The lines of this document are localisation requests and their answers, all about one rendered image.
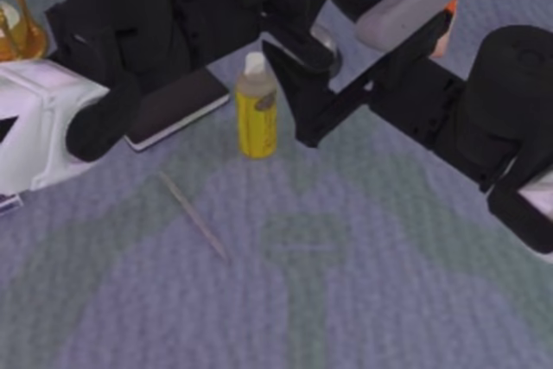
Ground grey glasses case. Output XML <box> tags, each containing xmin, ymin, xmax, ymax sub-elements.
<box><xmin>354</xmin><ymin>0</ymin><xmax>457</xmax><ymax>53</ymax></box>

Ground black smartphone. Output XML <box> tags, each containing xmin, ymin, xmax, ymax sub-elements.
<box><xmin>124</xmin><ymin>67</ymin><xmax>232</xmax><ymax>154</ymax></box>

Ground yellow bottle with white cap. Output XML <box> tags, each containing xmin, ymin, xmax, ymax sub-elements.
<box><xmin>235</xmin><ymin>52</ymin><xmax>279</xmax><ymax>161</ymax></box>

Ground thin gray pointed stick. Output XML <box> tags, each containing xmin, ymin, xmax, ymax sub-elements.
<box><xmin>157</xmin><ymin>170</ymin><xmax>232</xmax><ymax>264</ymax></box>

